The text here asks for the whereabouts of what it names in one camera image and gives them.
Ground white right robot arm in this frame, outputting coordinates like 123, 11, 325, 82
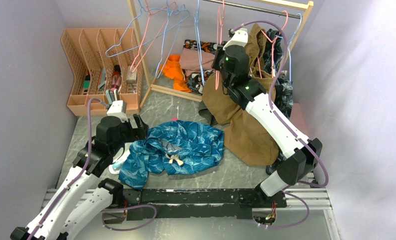
213, 45, 322, 207

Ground olive green garment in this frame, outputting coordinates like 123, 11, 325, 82
198, 101, 218, 126

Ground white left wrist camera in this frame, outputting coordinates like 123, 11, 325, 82
106, 100, 128, 123

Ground pink folded garment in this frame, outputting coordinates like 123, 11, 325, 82
179, 48, 215, 71

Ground blue leaf-print shorts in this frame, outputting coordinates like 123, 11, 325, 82
118, 120, 224, 190

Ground toothbrush blister pack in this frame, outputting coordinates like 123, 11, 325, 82
108, 150, 130, 175

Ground peach plastic desk organizer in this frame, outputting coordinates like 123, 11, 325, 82
61, 28, 144, 116

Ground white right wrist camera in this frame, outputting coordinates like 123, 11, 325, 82
223, 28, 248, 50

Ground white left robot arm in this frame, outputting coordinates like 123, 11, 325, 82
10, 114, 149, 240

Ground blue wire hanger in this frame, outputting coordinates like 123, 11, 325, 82
105, 0, 191, 58

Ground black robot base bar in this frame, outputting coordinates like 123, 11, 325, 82
110, 188, 287, 221

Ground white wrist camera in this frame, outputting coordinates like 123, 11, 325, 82
106, 100, 128, 123
223, 28, 248, 50

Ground black orange patterned garment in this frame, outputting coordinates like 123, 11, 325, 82
182, 39, 218, 94

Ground dark patterned hanging garment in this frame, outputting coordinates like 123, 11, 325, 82
263, 29, 294, 175

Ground wooden clothes rack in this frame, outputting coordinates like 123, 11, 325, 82
134, 0, 314, 107

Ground pink wire hanger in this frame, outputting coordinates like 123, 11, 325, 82
215, 0, 225, 90

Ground pink mat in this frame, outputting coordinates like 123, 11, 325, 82
290, 103, 309, 136

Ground brown hanging shorts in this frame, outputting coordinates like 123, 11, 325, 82
202, 23, 279, 167

